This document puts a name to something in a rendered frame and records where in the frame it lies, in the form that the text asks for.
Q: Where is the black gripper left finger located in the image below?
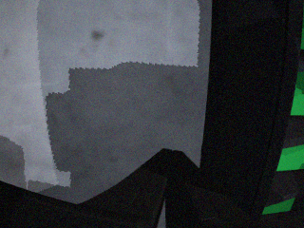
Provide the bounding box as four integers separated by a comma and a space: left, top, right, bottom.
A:
0, 149, 174, 228

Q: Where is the dark grey controller unit with label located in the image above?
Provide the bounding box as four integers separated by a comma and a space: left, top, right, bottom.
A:
200, 0, 304, 228

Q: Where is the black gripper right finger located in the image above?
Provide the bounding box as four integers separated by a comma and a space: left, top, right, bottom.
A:
164, 151, 265, 228

